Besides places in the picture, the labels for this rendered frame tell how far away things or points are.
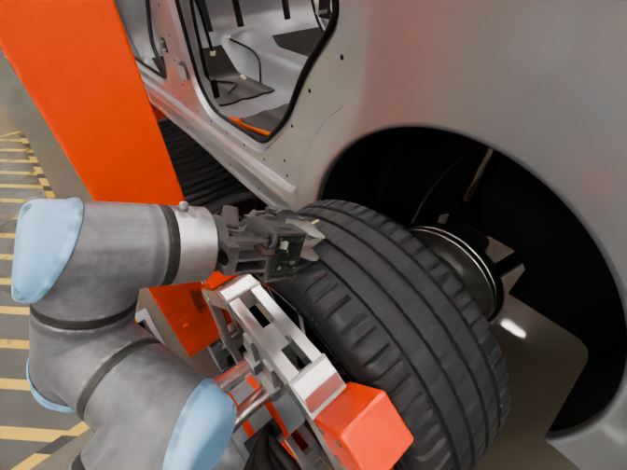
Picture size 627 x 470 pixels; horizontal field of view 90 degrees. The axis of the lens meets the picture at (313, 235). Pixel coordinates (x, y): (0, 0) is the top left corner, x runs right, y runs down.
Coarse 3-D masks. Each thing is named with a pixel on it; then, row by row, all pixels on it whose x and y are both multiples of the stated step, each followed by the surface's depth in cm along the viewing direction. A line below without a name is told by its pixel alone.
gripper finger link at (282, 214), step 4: (268, 208) 45; (272, 208) 45; (276, 208) 46; (280, 208) 46; (284, 208) 46; (264, 212) 45; (268, 212) 45; (272, 212) 45; (276, 212) 45; (280, 212) 45; (284, 212) 46; (288, 212) 47; (292, 212) 47; (276, 216) 45; (280, 216) 46; (284, 216) 46; (288, 216) 47; (292, 216) 47; (296, 216) 48; (300, 216) 50; (280, 220) 46; (284, 220) 46; (300, 220) 49; (304, 220) 49
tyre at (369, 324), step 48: (336, 240) 54; (384, 240) 55; (288, 288) 50; (336, 288) 47; (384, 288) 48; (432, 288) 49; (336, 336) 44; (384, 336) 44; (432, 336) 46; (480, 336) 49; (384, 384) 41; (432, 384) 44; (480, 384) 48; (432, 432) 43; (480, 432) 48
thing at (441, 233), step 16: (432, 240) 82; (448, 240) 78; (448, 256) 80; (464, 256) 77; (480, 256) 76; (464, 272) 79; (480, 272) 75; (480, 288) 77; (496, 288) 77; (480, 304) 80
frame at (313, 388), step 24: (216, 288) 59; (240, 288) 54; (216, 312) 75; (240, 312) 50; (264, 312) 53; (240, 336) 87; (264, 336) 47; (288, 336) 48; (240, 360) 86; (288, 360) 45; (312, 360) 45; (288, 384) 42; (312, 384) 42; (336, 384) 43; (312, 408) 41; (312, 456) 78
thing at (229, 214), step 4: (224, 208) 48; (228, 208) 48; (232, 208) 49; (236, 208) 50; (224, 212) 46; (228, 212) 46; (232, 212) 47; (236, 212) 48; (224, 216) 43; (228, 216) 44; (232, 216) 44; (236, 216) 45; (224, 220) 42; (228, 220) 42; (232, 220) 43; (236, 220) 43; (228, 224) 41; (232, 224) 41; (236, 224) 41; (236, 228) 41
